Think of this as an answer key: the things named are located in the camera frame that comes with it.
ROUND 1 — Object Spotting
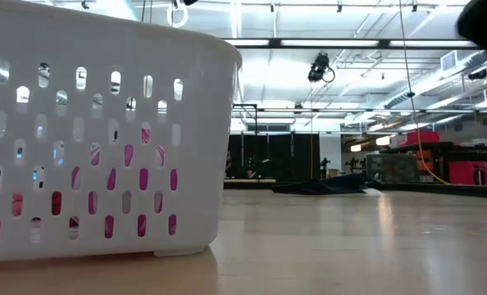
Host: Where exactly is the navy blue folded cloth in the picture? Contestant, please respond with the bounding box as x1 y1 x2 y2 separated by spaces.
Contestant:
271 173 382 196

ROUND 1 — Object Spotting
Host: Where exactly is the white perforated plastic basket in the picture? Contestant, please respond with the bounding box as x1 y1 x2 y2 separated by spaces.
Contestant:
0 0 244 264

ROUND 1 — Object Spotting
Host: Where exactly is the grey mesh crate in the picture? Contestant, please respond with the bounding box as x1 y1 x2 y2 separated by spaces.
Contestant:
366 152 421 184

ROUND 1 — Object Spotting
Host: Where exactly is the black overhead camera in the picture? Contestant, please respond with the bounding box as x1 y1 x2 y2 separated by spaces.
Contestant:
307 52 337 84

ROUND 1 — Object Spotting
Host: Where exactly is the yellow hanging cable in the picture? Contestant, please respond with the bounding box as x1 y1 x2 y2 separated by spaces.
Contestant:
398 0 452 186

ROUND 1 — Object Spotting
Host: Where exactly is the white hanging cable loop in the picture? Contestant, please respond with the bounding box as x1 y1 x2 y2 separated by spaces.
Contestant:
166 0 191 30

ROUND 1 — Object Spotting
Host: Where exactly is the purple spiky ball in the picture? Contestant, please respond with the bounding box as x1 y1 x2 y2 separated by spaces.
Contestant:
71 126 179 239

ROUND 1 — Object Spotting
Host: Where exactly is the black overhead rig beam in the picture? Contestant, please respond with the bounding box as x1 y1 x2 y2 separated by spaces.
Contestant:
222 37 480 51

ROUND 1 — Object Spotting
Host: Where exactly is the red storage bin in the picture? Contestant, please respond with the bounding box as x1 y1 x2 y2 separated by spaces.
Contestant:
398 129 442 148

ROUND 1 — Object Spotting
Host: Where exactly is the red storage box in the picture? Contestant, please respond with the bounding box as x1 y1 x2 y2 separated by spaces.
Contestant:
447 160 487 186

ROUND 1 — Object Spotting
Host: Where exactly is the black partition curtain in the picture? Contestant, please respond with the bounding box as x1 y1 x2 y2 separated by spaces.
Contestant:
225 133 321 184

